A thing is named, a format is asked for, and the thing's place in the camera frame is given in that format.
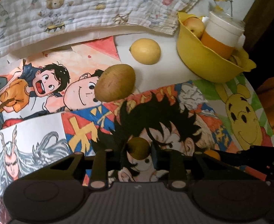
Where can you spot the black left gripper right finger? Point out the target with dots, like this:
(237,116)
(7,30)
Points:
(172,161)

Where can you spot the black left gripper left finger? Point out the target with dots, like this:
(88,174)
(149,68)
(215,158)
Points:
(99,174)

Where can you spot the small brown kiwi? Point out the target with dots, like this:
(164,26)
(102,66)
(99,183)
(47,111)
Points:
(138,148)

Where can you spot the yellow lemon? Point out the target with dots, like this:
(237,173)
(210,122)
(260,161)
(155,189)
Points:
(146,51)

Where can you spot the orange tangerine on poster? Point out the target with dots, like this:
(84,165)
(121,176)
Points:
(212,154)

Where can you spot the anime posters mat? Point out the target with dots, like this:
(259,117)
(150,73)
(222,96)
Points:
(48,108)

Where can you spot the rear brown kiwi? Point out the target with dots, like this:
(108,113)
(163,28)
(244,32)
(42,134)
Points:
(116,82)

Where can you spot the yellow plastic bowl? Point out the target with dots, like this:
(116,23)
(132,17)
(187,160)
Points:
(206,63)

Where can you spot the white orange cup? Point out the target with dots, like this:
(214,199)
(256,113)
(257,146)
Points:
(223,33)

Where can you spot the yellow apple in bowl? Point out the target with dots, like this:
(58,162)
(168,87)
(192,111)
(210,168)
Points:
(195,25)

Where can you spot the white patterned quilt right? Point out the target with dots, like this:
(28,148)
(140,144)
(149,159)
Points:
(25,22)

